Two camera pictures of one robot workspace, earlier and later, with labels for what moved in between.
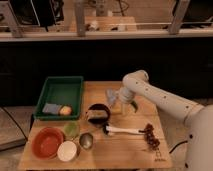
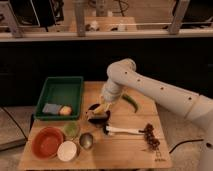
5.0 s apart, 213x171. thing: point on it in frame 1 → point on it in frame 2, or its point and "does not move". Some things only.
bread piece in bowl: [96, 114] does not move
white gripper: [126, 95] → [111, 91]
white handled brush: [108, 130] does not move
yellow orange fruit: [66, 110] does not move
